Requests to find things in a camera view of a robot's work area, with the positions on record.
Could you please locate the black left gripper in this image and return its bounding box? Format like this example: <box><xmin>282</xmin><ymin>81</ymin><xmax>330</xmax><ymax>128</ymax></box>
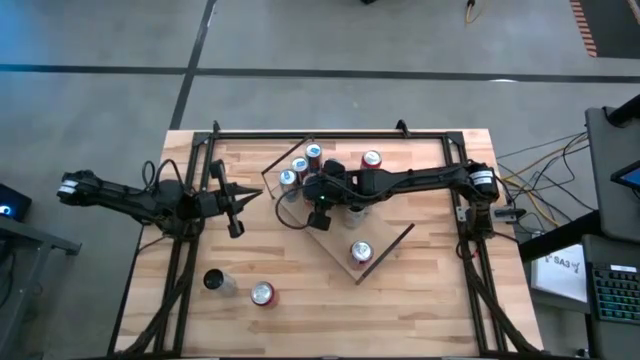
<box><xmin>193</xmin><ymin>159</ymin><xmax>264</xmax><ymax>240</ymax></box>

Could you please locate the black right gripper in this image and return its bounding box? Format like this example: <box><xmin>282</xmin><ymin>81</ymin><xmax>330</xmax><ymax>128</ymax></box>
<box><xmin>302</xmin><ymin>159</ymin><xmax>354</xmax><ymax>232</ymax></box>

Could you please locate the blue silver Red Bull can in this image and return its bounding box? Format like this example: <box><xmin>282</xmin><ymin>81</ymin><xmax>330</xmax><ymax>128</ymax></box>
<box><xmin>278</xmin><ymin>168</ymin><xmax>300</xmax><ymax>203</ymax></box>
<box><xmin>304</xmin><ymin>142</ymin><xmax>323</xmax><ymax>174</ymax></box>
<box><xmin>290</xmin><ymin>156</ymin><xmax>310</xmax><ymax>184</ymax></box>

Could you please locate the white Celsius slim can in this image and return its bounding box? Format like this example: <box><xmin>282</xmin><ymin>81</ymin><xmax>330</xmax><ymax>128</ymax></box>
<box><xmin>342</xmin><ymin>204</ymin><xmax>372</xmax><ymax>230</ymax></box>
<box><xmin>202</xmin><ymin>268</ymin><xmax>239</xmax><ymax>299</ymax></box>

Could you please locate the red Star Wars Coca-Cola can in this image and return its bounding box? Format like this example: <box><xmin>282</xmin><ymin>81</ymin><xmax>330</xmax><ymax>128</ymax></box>
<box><xmin>347</xmin><ymin>239</ymin><xmax>376</xmax><ymax>272</ymax></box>

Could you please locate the red Coca-Cola Zero Sugar can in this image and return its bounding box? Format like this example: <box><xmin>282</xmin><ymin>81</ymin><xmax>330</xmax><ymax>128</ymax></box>
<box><xmin>249</xmin><ymin>280</ymin><xmax>280</xmax><ymax>309</ymax></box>

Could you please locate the grey metal cart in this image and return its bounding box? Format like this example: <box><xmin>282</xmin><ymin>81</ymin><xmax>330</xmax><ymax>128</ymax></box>
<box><xmin>0</xmin><ymin>214</ymin><xmax>83</xmax><ymax>359</ymax></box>

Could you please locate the black device with blue light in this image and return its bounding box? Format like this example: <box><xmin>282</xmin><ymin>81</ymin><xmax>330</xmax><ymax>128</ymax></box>
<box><xmin>0</xmin><ymin>183</ymin><xmax>33</xmax><ymax>224</ymax></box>

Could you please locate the black support bar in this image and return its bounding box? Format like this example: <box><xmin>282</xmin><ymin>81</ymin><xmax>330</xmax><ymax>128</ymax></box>
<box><xmin>517</xmin><ymin>209</ymin><xmax>601</xmax><ymax>264</ymax></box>

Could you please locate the white SA3 sign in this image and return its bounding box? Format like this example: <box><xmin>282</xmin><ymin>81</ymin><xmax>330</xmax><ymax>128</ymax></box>
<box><xmin>529</xmin><ymin>243</ymin><xmax>589</xmax><ymax>304</ymax></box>

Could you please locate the grey desk top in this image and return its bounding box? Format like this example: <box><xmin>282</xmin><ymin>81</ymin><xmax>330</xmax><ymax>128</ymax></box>
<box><xmin>583</xmin><ymin>105</ymin><xmax>640</xmax><ymax>245</ymax></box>

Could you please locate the grey desk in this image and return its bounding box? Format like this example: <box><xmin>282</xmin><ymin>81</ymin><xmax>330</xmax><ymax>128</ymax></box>
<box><xmin>579</xmin><ymin>233</ymin><xmax>640</xmax><ymax>360</ymax></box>
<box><xmin>583</xmin><ymin>105</ymin><xmax>640</xmax><ymax>245</ymax></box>

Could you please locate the backlit keyboard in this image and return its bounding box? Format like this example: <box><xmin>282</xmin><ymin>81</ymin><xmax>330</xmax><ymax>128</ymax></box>
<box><xmin>589</xmin><ymin>262</ymin><xmax>640</xmax><ymax>325</ymax></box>

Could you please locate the black pole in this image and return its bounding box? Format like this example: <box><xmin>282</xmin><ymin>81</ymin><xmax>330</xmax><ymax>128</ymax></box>
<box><xmin>604</xmin><ymin>93</ymin><xmax>640</xmax><ymax>127</ymax></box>

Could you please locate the grey lower desk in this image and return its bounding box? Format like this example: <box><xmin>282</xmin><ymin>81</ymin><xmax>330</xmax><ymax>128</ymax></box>
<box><xmin>579</xmin><ymin>233</ymin><xmax>640</xmax><ymax>360</ymax></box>

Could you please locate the black mat with orange stripes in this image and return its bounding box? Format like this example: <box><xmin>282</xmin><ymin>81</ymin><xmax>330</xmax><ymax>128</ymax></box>
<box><xmin>568</xmin><ymin>0</ymin><xmax>640</xmax><ymax>59</ymax></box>

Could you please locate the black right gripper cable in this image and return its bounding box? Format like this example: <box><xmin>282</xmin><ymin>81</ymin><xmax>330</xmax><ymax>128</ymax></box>
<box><xmin>273</xmin><ymin>187</ymin><xmax>314</xmax><ymax>231</ymax></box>

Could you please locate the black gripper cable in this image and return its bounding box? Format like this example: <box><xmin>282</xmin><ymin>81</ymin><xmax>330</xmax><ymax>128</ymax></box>
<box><xmin>141</xmin><ymin>158</ymin><xmax>187</xmax><ymax>190</ymax></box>
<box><xmin>273</xmin><ymin>187</ymin><xmax>314</xmax><ymax>231</ymax></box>

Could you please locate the black aluminium rig frame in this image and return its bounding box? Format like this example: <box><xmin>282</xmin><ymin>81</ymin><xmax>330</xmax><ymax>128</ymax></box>
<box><xmin>107</xmin><ymin>119</ymin><xmax>544</xmax><ymax>359</ymax></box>

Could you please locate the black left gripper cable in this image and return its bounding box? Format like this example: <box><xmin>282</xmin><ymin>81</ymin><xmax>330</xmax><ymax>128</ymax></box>
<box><xmin>141</xmin><ymin>158</ymin><xmax>187</xmax><ymax>190</ymax></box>

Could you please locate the yellow cable beside desk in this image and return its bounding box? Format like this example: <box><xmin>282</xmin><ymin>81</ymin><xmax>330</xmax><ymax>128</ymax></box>
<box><xmin>501</xmin><ymin>144</ymin><xmax>591</xmax><ymax>229</ymax></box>

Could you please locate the yellow floor cable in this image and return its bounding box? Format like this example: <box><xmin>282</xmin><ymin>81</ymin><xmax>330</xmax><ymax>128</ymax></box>
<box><xmin>463</xmin><ymin>0</ymin><xmax>489</xmax><ymax>25</ymax></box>

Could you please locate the black floor cable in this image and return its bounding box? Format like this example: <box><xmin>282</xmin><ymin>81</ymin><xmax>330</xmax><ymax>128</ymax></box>
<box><xmin>494</xmin><ymin>130</ymin><xmax>596</xmax><ymax>214</ymax></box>

